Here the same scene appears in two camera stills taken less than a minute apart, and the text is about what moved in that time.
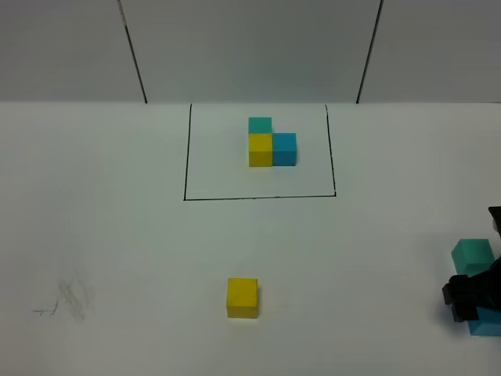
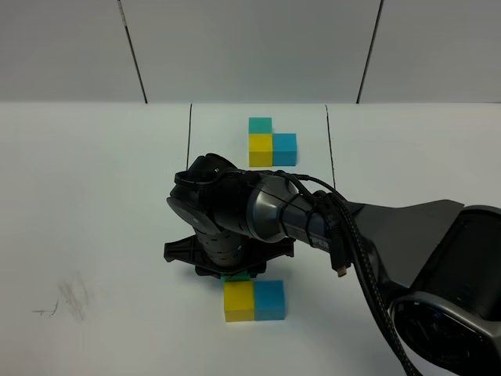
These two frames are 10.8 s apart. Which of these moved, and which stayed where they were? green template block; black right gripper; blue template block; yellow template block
Moved: black right gripper
Stayed: blue template block; yellow template block; green template block
